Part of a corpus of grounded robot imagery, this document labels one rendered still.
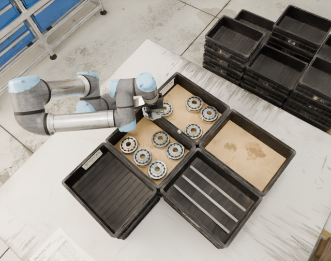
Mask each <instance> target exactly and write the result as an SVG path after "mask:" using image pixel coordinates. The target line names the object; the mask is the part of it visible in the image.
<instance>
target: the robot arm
mask: <svg viewBox="0 0 331 261"><path fill-rule="evenodd" d="M8 87H9V90H8V91H9V93H10V98H11V103H12V107H13V112H14V118H15V120H16V122H17V123H18V124H19V125H20V126H21V127H22V128H23V129H25V130H26V131H28V132H30V133H33V134H36V135H40V136H52V135H54V134H55V133H60V132H72V131H84V130H91V129H103V128H115V127H118V128H119V131H120V132H131V131H133V130H135V129H136V115H135V110H137V109H140V108H143V107H146V111H147V113H148V117H149V119H150V120H154V119H158V118H161V116H160V115H157V114H156V113H155V112H159V113H164V110H163V95H162V93H158V90H157V84H156V80H155V78H154V76H153V75H152V74H150V73H148V72H143V73H141V74H139V75H138V76H137V78H128V79H115V80H111V81H110V82H109V93H105V94H103V95H102V96H101V94H100V86H99V79H98V75H97V73H95V72H78V73H76V76H75V77H73V79H64V80H54V81H45V80H43V79H40V78H39V76H38V75H32V76H25V77H19V78H14V79H11V80H10V81H9V82H8ZM70 96H78V97H79V98H80V101H79V102H78V103H77V113H68V114H55V115H54V114H52V113H46V112H45V107H44V106H45V105H46V104H48V103H49V102H50V101H51V100H55V99H60V98H65V97H70ZM134 96H141V97H139V98H136V99H134V98H133V97H134ZM161 111H163V112H161Z"/></svg>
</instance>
